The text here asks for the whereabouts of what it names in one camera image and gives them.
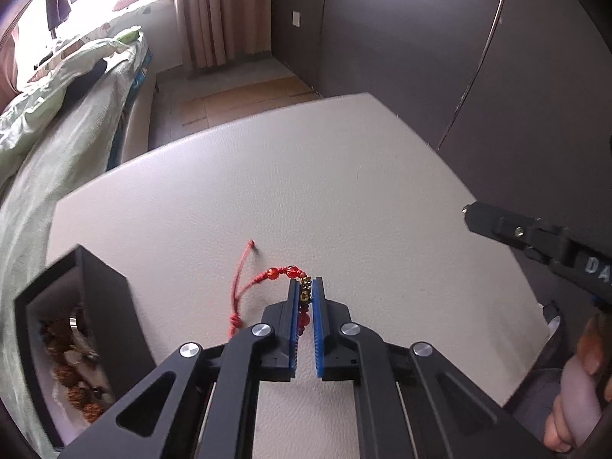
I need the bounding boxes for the red string bead bracelet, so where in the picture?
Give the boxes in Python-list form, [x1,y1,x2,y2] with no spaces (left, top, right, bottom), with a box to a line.
[228,239,314,340]

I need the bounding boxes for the brown rudraksha bead bracelet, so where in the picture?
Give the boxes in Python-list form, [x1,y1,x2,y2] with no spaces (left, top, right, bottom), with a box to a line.
[39,317,116,425]

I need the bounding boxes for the black jewelry box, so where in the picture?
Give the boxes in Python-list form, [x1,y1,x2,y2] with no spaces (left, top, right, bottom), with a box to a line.
[13,246,156,450]

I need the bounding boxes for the person's right hand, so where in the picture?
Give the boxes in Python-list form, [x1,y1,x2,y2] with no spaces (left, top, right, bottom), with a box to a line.
[575,314,611,386]

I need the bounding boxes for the dark grey wardrobe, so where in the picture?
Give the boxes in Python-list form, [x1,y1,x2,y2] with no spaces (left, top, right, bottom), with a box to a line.
[270,0,612,326]

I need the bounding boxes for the flattened cardboard on floor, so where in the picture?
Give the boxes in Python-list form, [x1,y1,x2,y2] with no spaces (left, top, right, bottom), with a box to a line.
[178,76,319,129]

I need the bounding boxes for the bed with green sheet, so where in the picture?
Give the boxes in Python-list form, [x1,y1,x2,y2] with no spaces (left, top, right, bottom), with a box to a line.
[1,31,150,458]

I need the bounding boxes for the black garment on bed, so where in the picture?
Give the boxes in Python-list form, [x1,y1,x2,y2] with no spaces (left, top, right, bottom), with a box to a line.
[62,58,108,110]

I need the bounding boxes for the light green crumpled blanket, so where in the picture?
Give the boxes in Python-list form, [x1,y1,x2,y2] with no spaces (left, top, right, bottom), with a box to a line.
[1,38,143,187]

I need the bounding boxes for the pink curtain right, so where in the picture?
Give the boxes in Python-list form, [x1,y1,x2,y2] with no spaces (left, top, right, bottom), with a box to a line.
[173,0,272,77]

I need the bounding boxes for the pink curtain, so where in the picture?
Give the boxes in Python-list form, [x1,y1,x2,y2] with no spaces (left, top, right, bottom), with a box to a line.
[173,0,272,77]
[0,25,20,113]

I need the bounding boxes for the green pillow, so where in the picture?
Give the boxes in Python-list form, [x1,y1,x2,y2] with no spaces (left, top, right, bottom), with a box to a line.
[114,26,141,45]

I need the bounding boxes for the pink curtain left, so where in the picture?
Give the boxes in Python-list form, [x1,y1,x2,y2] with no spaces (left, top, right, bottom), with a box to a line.
[0,25,20,113]

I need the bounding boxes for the hanging dark clothes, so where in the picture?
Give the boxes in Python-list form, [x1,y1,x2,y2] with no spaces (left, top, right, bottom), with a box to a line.
[46,0,72,38]

